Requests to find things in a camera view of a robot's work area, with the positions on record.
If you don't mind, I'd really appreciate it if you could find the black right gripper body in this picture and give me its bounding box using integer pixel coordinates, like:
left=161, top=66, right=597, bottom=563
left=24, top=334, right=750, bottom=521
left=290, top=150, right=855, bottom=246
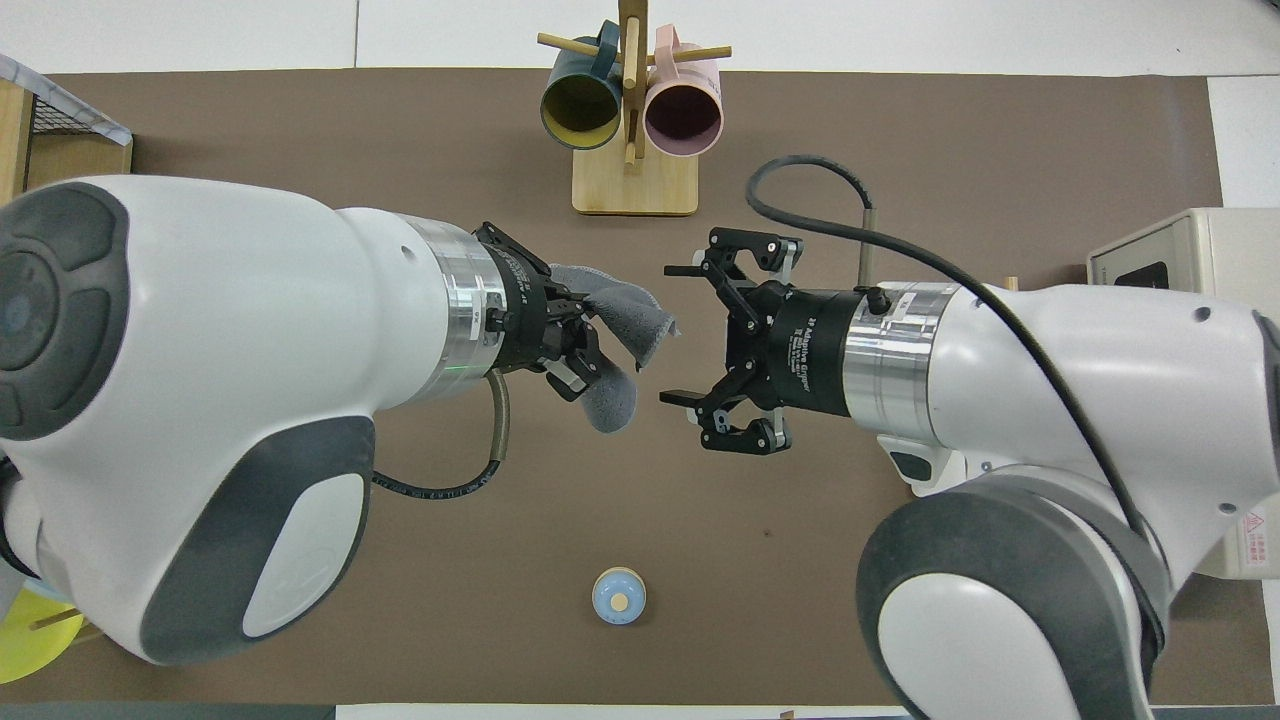
left=728, top=288, right=851, bottom=416

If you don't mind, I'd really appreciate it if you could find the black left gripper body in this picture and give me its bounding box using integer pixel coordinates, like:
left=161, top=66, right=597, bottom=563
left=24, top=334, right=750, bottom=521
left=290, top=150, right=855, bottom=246
left=472, top=222, right=549, bottom=373

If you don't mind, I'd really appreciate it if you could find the purple and grey towel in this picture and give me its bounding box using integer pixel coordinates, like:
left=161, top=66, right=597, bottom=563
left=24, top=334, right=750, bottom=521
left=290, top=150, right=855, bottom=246
left=548, top=263, right=679, bottom=435

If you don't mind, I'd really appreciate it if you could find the wooden plate rack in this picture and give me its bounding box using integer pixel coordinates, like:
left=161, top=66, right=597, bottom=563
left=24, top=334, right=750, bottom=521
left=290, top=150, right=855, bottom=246
left=28, top=608, right=101, bottom=646

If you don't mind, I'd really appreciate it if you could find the wooden mug tree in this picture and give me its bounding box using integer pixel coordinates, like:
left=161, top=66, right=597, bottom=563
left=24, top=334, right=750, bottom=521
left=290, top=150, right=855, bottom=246
left=537, top=0, right=733, bottom=216

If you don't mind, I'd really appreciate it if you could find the brown table mat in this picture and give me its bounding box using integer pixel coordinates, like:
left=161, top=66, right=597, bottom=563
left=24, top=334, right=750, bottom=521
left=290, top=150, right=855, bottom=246
left=0, top=68, right=1251, bottom=706

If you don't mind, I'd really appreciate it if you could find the pink mug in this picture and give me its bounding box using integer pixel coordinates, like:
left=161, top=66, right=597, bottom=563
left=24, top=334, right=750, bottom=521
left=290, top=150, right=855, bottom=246
left=644, top=25, right=723, bottom=158

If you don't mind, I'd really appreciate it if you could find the dark teal mug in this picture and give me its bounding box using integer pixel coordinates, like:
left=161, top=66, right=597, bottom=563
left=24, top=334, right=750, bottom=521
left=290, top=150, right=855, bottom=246
left=540, top=22, right=626, bottom=151

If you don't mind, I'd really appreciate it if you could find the blue call bell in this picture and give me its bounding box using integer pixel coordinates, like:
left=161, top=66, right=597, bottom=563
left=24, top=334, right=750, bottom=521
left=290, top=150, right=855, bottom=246
left=592, top=567, right=647, bottom=627

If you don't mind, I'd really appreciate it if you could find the cream toaster oven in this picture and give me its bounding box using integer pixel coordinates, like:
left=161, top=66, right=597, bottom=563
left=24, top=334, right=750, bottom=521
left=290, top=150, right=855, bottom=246
left=1087, top=207, right=1280, bottom=581

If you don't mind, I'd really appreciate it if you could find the wooden shelf box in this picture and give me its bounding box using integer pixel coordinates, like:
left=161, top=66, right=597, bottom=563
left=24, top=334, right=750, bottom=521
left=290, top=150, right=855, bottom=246
left=0, top=78, right=133, bottom=206

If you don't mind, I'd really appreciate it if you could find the yellow plate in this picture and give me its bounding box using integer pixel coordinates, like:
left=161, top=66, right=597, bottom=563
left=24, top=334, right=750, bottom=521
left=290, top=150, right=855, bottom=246
left=0, top=585, right=86, bottom=686

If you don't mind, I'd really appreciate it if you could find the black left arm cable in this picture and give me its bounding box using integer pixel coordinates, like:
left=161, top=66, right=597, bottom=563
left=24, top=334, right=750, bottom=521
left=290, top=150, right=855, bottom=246
left=370, top=370, right=511, bottom=501

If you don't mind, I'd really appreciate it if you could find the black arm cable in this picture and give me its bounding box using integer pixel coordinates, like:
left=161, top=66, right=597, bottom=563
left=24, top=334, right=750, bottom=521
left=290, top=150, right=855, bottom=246
left=745, top=155, right=1161, bottom=561
left=370, top=370, right=511, bottom=501

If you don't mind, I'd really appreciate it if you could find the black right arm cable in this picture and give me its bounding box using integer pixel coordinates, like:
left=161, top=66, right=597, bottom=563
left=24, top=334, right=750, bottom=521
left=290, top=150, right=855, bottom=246
left=745, top=155, right=1161, bottom=561

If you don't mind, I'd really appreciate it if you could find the black wire basket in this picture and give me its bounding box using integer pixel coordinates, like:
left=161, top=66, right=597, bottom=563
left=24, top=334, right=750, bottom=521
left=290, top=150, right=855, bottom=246
left=22, top=90, right=106, bottom=161

